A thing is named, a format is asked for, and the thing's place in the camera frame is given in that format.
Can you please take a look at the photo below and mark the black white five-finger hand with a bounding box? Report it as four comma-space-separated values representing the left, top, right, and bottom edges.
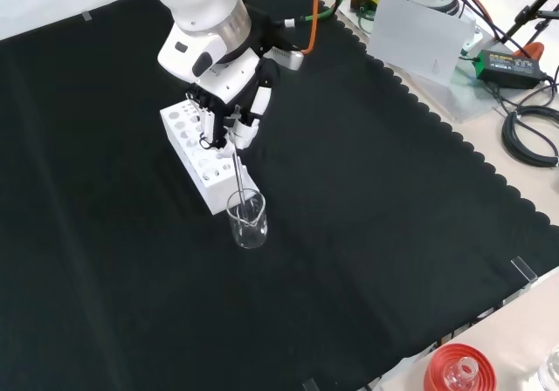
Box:
156, 23, 281, 154

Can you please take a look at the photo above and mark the clear glass rod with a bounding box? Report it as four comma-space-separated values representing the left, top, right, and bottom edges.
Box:
231, 144, 248, 227

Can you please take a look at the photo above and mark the white test tube rack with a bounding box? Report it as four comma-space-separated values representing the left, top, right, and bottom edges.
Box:
159, 101, 262, 216

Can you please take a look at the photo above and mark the clear glass beaker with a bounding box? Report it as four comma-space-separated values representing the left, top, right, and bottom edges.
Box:
225, 189, 268, 250

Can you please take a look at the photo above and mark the black cloth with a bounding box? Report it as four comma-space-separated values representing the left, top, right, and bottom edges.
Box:
0, 0, 559, 391

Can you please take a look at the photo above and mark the black power adapter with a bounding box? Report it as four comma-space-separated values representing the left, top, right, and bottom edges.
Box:
474, 49, 548, 90

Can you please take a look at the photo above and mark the black tripod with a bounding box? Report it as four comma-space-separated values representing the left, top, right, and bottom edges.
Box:
501, 0, 559, 58

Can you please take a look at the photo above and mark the red ribbed round holder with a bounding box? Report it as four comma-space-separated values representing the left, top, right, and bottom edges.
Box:
424, 342, 498, 391

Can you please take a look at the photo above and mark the clear glass flask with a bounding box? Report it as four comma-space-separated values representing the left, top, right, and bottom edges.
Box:
442, 356, 480, 391

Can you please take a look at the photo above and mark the clear glass ware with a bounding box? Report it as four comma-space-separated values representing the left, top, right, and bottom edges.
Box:
538, 346, 559, 391

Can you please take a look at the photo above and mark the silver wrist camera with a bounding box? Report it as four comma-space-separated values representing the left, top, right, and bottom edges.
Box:
265, 45, 306, 72

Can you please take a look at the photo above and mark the orange cable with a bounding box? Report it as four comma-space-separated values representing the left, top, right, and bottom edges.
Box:
300, 0, 324, 56

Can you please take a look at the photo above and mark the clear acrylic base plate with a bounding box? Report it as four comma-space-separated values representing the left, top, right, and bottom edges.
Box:
335, 4, 501, 124

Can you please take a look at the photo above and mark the coiled black cable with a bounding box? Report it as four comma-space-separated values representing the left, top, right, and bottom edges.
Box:
500, 105, 559, 168

